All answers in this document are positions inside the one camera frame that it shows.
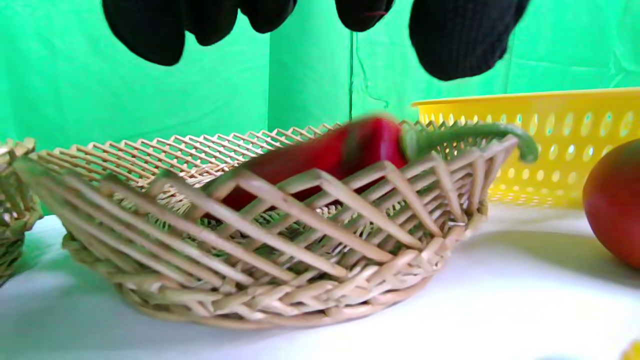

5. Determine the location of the person's left hand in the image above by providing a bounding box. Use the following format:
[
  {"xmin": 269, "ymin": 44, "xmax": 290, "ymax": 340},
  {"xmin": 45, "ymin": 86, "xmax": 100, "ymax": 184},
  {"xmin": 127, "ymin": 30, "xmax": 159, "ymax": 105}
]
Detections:
[{"xmin": 101, "ymin": 0, "xmax": 531, "ymax": 82}]

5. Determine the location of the yellow plastic basket container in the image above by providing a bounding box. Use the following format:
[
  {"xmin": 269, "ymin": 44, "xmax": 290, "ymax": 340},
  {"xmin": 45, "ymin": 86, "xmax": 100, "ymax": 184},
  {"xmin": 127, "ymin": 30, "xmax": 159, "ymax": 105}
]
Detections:
[{"xmin": 411, "ymin": 87, "xmax": 640, "ymax": 208}]

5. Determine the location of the red chili pepper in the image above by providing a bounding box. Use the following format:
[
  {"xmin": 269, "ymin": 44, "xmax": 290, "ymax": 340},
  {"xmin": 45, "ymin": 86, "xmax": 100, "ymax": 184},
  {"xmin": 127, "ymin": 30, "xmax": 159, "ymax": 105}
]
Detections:
[{"xmin": 220, "ymin": 116, "xmax": 540, "ymax": 211}]

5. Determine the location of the red tomato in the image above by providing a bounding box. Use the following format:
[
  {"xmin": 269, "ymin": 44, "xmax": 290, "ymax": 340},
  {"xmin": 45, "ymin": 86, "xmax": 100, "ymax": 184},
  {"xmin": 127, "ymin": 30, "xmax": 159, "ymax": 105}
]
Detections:
[{"xmin": 582, "ymin": 139, "xmax": 640, "ymax": 271}]

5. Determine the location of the round wicker basket container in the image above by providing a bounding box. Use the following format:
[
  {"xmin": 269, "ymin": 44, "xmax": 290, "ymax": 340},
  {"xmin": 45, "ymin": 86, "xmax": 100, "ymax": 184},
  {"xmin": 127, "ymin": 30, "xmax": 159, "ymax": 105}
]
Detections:
[{"xmin": 15, "ymin": 120, "xmax": 521, "ymax": 329}]

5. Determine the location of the oval wicker basket container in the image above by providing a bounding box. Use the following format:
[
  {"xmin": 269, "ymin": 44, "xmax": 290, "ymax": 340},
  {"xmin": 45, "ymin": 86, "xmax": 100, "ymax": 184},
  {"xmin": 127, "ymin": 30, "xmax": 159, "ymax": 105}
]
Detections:
[{"xmin": 0, "ymin": 137, "xmax": 43, "ymax": 288}]

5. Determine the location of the green backdrop cloth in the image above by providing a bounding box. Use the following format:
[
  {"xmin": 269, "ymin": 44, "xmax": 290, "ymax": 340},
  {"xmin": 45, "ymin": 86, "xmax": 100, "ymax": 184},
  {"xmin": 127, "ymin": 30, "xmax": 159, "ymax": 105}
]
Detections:
[{"xmin": 0, "ymin": 0, "xmax": 640, "ymax": 151}]

